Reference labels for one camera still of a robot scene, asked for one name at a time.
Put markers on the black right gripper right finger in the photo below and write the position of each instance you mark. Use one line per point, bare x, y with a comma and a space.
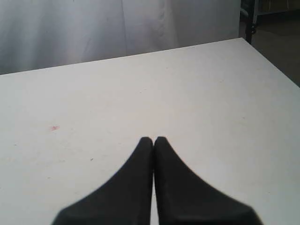
183, 198

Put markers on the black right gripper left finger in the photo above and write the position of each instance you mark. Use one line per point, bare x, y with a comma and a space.
125, 199

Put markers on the white backdrop cloth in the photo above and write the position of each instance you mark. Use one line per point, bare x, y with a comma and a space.
38, 34

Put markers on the black metal stand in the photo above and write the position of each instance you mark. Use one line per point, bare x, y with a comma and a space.
250, 10

